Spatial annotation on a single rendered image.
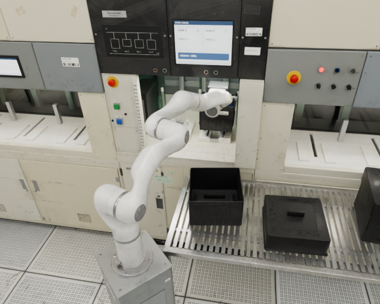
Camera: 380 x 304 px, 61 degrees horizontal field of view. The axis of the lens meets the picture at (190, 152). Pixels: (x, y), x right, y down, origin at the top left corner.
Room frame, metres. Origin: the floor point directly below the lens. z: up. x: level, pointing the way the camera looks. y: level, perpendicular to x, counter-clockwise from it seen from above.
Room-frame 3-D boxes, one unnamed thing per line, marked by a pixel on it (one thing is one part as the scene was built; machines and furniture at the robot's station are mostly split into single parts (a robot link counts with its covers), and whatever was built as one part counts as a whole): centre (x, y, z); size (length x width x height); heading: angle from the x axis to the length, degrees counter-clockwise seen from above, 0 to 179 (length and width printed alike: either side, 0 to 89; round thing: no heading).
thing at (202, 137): (1.88, -0.18, 0.89); 0.22 x 0.21 x 0.04; 168
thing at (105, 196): (0.99, 0.32, 1.07); 0.19 x 0.12 x 0.24; 57
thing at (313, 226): (1.12, -0.51, 0.83); 0.29 x 0.29 x 0.13; 80
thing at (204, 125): (1.88, -0.19, 1.08); 0.24 x 0.20 x 0.32; 78
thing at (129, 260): (0.97, 0.29, 0.85); 0.19 x 0.19 x 0.18
